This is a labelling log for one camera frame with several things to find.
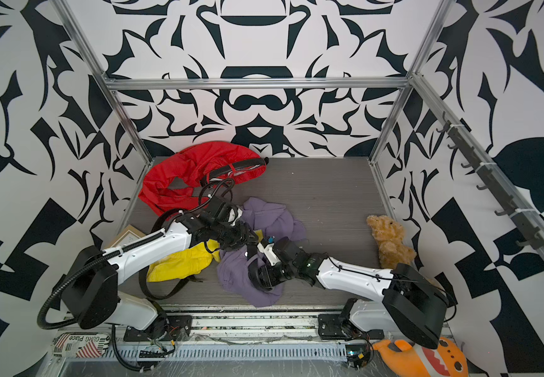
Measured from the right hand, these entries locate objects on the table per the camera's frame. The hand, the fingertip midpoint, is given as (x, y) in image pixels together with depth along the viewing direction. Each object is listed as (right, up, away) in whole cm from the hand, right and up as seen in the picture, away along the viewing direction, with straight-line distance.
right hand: (256, 275), depth 79 cm
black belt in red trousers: (-9, +38, +25) cm, 47 cm away
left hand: (-1, +12, +3) cm, 12 cm away
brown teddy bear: (+48, +12, +8) cm, 50 cm away
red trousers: (-31, +40, +32) cm, 60 cm away
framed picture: (-52, +10, +15) cm, 55 cm away
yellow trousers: (-23, +3, +3) cm, 23 cm away
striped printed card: (-50, -16, -10) cm, 54 cm away
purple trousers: (-7, +1, -2) cm, 7 cm away
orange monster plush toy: (+43, -19, -12) cm, 49 cm away
